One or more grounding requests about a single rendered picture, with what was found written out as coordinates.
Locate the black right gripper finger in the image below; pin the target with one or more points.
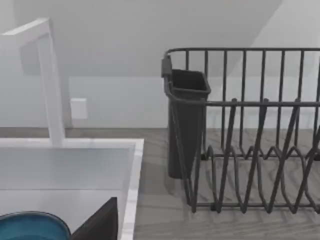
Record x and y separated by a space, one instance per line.
102 222

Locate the white sink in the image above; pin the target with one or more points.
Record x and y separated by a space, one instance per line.
75 162

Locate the blue bowl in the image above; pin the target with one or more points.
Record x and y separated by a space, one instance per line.
32 226

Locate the dark grey cutlery holder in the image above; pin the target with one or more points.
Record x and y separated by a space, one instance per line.
186 125

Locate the white tall tap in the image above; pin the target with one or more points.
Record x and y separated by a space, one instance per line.
51 82

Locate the white wall socket plate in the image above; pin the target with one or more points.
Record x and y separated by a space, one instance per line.
78 108

